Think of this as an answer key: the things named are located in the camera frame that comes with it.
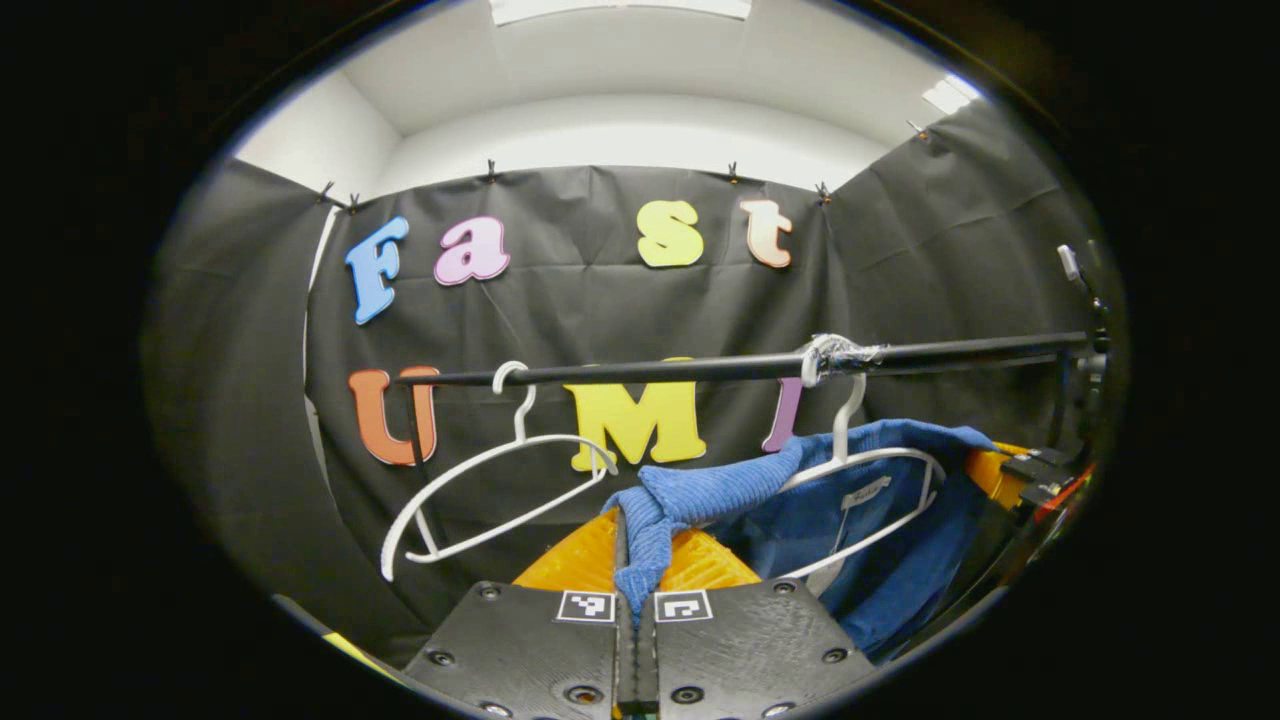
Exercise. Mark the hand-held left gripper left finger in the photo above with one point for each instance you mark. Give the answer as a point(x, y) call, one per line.
point(530, 650)

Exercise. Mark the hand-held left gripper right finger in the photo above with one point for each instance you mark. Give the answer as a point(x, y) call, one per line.
point(750, 650)

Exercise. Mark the small white clip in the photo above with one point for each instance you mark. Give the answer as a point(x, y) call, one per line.
point(1069, 263)

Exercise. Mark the large ceiling light panel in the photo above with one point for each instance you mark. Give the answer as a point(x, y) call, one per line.
point(620, 8)

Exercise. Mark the white plastic hanger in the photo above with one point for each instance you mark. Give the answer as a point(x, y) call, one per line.
point(846, 410)
point(521, 420)

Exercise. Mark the clear tape wrap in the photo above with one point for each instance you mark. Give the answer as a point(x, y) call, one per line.
point(835, 355)

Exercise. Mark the row of small cloth clips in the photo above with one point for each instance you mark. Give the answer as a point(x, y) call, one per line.
point(490, 170)

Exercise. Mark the small ceiling light panel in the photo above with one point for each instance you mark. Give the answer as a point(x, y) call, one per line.
point(950, 95)

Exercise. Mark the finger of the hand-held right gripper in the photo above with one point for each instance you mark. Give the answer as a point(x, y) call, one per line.
point(1065, 493)
point(995, 470)

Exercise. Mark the black backdrop cloth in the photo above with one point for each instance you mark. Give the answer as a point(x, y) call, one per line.
point(250, 400)

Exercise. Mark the black clothes rack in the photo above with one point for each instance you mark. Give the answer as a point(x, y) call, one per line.
point(700, 370)

